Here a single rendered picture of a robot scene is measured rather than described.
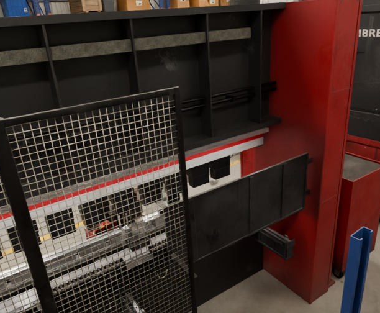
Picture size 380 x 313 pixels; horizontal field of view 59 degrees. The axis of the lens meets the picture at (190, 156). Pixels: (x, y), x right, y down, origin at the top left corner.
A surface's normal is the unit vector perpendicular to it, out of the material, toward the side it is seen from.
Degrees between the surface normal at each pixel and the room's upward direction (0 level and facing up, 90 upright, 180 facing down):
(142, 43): 90
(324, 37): 90
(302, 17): 90
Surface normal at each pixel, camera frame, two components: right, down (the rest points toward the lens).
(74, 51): 0.54, 0.29
